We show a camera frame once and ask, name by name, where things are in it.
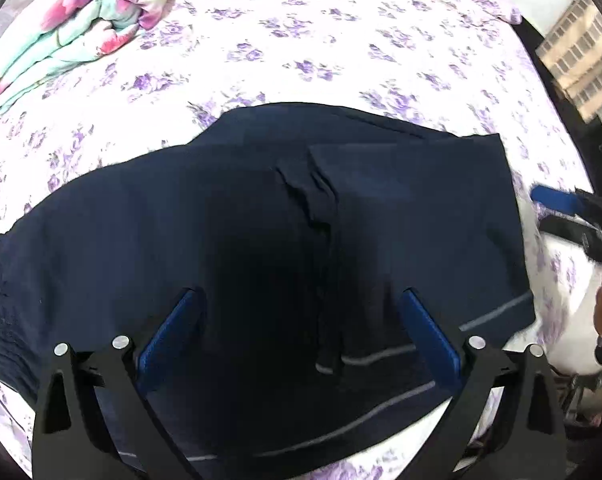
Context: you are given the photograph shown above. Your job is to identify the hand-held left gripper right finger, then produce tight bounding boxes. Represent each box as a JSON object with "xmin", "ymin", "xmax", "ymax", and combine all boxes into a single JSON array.
[{"xmin": 401, "ymin": 287, "xmax": 570, "ymax": 480}]

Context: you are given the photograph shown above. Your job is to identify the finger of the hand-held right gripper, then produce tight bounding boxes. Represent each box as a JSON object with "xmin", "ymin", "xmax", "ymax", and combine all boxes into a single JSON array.
[
  {"xmin": 551, "ymin": 360, "xmax": 602, "ymax": 428},
  {"xmin": 530, "ymin": 183, "xmax": 602, "ymax": 261}
]

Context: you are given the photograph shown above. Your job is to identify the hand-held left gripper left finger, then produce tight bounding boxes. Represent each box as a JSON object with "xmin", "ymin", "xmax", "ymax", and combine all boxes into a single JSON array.
[{"xmin": 33, "ymin": 287, "xmax": 206, "ymax": 480}]

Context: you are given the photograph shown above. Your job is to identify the dark navy pants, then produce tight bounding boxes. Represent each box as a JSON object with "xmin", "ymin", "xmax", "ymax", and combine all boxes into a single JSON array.
[{"xmin": 0, "ymin": 102, "xmax": 538, "ymax": 467}]

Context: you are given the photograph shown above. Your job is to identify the beige checked cloth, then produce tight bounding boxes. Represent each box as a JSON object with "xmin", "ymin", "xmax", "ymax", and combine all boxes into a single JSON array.
[{"xmin": 536, "ymin": 0, "xmax": 602, "ymax": 123}]

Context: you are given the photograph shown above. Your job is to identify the purple floral bed sheet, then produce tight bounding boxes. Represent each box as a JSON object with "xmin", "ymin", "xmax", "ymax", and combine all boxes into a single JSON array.
[{"xmin": 0, "ymin": 0, "xmax": 598, "ymax": 480}]

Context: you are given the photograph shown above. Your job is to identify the teal pink floral folded quilt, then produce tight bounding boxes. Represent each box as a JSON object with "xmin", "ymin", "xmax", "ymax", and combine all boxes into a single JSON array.
[{"xmin": 0, "ymin": 0, "xmax": 180, "ymax": 137}]

